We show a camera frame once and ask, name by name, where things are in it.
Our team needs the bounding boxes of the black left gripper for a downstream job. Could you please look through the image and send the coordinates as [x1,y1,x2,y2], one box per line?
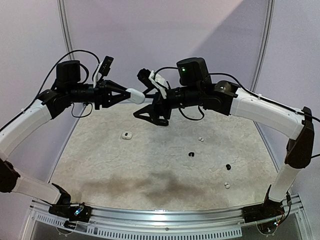
[67,78,131,109]

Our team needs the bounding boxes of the white oval earbud charging case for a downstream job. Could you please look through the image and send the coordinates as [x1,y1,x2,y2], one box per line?
[126,88,146,105]

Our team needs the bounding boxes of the white stem earbud charging case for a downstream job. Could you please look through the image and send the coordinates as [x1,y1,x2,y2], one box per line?
[121,131,133,140]

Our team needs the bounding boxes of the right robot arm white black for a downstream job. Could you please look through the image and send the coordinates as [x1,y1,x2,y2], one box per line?
[130,57,315,226]

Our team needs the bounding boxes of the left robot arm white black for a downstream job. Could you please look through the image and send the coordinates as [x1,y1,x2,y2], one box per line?
[0,60,145,223]

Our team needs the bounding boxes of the white round earbud near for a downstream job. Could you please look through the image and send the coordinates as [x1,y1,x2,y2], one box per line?
[224,182,231,189]

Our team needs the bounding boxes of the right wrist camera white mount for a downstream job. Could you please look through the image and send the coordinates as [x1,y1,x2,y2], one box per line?
[137,68,169,99]

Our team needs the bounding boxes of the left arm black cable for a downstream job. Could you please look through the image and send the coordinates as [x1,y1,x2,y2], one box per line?
[0,49,101,133]

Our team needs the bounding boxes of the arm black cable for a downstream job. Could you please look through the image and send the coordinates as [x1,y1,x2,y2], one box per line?
[0,49,101,133]
[152,66,320,158]

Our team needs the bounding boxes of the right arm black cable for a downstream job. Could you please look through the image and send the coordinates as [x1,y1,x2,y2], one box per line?
[152,66,320,158]

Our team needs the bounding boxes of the left aluminium wall post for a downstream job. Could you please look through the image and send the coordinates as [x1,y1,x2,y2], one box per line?
[57,0,74,53]

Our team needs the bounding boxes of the aluminium wall post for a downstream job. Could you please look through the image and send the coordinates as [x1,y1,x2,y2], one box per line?
[250,0,275,92]
[57,0,74,53]

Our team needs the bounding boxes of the right aluminium wall post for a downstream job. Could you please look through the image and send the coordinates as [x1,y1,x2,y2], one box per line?
[250,0,275,92]

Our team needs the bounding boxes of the aluminium front rail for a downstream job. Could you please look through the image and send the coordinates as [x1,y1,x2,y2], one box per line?
[21,194,313,240]

